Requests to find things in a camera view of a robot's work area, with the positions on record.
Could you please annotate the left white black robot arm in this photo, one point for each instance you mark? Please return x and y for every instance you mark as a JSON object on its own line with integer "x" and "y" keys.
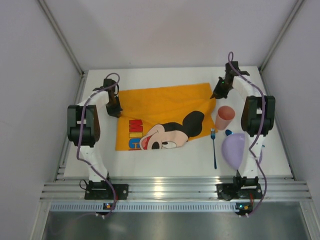
{"x": 84, "y": 129}

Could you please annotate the blue plastic fork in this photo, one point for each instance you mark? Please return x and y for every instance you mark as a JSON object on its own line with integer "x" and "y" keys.
{"x": 213, "y": 137}

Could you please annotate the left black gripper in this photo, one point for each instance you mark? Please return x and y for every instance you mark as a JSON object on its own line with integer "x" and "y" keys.
{"x": 113, "y": 107}

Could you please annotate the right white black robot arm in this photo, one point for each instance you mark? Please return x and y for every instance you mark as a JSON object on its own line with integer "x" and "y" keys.
{"x": 258, "y": 113}

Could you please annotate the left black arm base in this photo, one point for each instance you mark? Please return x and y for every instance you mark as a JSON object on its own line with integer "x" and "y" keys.
{"x": 102, "y": 191}

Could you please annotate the orange Mickey Mouse cloth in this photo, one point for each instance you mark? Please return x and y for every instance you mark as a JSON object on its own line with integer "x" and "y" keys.
{"x": 164, "y": 117}

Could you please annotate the aluminium mounting rail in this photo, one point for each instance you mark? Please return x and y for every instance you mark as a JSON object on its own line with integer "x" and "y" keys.
{"x": 279, "y": 189}

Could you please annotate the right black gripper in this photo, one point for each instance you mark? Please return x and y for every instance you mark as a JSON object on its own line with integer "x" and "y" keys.
{"x": 220, "y": 90}

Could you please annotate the slotted grey cable duct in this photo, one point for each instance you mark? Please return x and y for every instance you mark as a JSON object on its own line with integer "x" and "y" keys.
{"x": 148, "y": 207}

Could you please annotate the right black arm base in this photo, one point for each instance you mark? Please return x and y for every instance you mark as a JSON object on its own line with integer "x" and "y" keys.
{"x": 229, "y": 191}

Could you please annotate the lilac plastic plate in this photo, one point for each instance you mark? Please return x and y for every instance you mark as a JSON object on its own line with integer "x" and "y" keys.
{"x": 235, "y": 151}

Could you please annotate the pink plastic cup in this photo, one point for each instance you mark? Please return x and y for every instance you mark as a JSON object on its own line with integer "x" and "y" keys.
{"x": 225, "y": 115}

